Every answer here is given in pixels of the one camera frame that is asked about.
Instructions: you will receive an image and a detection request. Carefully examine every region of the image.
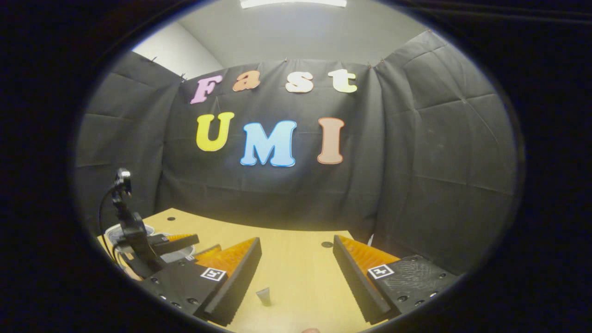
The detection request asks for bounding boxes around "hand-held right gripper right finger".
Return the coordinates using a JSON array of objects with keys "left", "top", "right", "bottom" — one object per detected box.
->
[{"left": 333, "top": 234, "right": 463, "bottom": 325}]

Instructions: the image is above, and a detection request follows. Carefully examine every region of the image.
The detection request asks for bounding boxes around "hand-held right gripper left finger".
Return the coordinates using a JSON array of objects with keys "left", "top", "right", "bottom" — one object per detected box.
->
[{"left": 139, "top": 237, "right": 262, "bottom": 327}]

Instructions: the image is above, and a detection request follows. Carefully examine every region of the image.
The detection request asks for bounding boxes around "black backdrop cloth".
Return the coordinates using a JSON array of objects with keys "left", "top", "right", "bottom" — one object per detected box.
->
[{"left": 74, "top": 30, "right": 518, "bottom": 276}]

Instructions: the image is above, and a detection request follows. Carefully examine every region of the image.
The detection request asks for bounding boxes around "ceiling light panel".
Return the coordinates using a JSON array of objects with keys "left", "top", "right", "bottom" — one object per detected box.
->
[{"left": 240, "top": 0, "right": 347, "bottom": 9}]

